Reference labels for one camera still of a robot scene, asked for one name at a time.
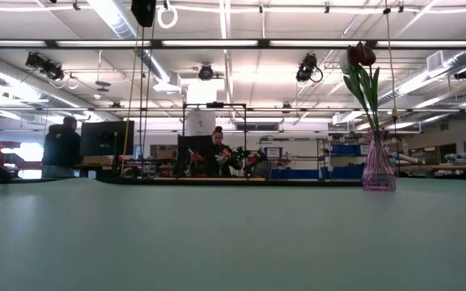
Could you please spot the dark red artificial tulip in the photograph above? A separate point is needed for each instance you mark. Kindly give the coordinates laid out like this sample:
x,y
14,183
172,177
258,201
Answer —
x,y
364,54

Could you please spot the round black ceiling camera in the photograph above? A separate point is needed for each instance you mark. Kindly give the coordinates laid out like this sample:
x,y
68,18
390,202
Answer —
x,y
206,72

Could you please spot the black background station frame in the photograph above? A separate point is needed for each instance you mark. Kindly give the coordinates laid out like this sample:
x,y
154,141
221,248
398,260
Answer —
x,y
214,105

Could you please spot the black monitor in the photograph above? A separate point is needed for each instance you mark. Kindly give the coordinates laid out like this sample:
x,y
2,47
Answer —
x,y
107,137

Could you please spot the white cylindrical column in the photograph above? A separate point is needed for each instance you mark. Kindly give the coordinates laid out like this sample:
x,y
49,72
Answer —
x,y
200,121

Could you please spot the green table mat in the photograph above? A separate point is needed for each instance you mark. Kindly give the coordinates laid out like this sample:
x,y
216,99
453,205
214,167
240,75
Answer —
x,y
217,242

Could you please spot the cardboard box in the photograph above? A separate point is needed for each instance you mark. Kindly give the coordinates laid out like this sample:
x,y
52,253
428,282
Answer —
x,y
95,160

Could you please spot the black background robot arm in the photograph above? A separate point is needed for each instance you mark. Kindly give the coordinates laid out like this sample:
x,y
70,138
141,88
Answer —
x,y
253,158

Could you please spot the row of blue bins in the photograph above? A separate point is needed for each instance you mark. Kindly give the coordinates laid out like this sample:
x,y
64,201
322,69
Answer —
x,y
318,173

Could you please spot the seated person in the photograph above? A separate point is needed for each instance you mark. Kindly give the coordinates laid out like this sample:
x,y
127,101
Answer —
x,y
217,155

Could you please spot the red equipment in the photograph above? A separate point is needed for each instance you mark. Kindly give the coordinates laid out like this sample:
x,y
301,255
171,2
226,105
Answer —
x,y
4,151

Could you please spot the translucent ribbed glass vase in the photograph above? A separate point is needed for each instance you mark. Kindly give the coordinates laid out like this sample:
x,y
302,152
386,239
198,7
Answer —
x,y
378,169

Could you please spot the black ceiling-mounted camera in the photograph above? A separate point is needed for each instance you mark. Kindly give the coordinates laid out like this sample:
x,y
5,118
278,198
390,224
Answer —
x,y
463,74
45,64
306,68

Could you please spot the white artificial tulip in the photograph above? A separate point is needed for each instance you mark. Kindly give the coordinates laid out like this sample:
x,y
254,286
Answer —
x,y
343,60

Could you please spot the standing person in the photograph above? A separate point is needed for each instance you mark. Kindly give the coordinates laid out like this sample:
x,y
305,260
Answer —
x,y
61,149

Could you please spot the blue storage bin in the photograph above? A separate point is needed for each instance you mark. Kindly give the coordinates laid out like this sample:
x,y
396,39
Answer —
x,y
344,149

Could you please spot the wooden workbench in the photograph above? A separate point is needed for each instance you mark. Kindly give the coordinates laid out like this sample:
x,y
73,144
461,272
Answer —
x,y
439,167

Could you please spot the overhead beam with lights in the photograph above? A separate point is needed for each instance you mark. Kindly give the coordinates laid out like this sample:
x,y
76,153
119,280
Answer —
x,y
263,43

